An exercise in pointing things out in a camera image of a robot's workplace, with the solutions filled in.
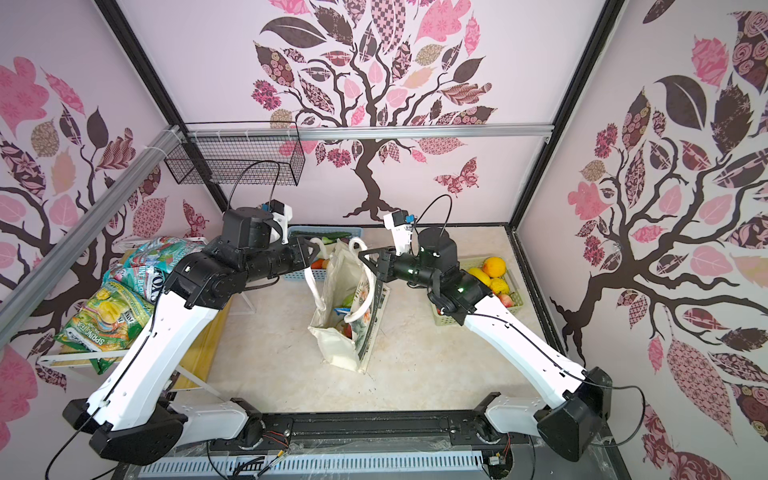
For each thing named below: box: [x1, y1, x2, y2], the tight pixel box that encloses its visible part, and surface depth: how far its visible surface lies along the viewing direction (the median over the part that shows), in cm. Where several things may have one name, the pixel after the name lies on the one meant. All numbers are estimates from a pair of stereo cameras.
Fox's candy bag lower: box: [102, 261, 167, 303], surface depth 60 cm
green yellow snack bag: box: [54, 279, 155, 374], surface depth 55 cm
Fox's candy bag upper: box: [119, 236, 208, 275], surface depth 64 cm
